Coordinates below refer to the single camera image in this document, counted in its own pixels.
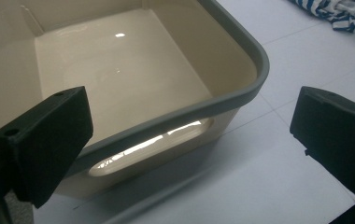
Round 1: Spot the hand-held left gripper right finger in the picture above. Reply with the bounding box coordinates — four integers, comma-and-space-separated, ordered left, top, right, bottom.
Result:
290, 86, 355, 203

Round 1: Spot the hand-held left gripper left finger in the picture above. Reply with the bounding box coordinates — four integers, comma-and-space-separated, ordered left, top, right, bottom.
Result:
0, 86, 94, 209

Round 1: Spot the beige plastic basket grey rim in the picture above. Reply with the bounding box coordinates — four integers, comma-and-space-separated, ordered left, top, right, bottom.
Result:
0, 0, 271, 200

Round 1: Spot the blue white striped garment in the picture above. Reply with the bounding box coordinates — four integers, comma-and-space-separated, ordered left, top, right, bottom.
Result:
287, 0, 355, 34

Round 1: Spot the white table cover sheet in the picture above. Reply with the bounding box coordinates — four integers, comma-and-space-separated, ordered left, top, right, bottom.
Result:
32, 0, 355, 224

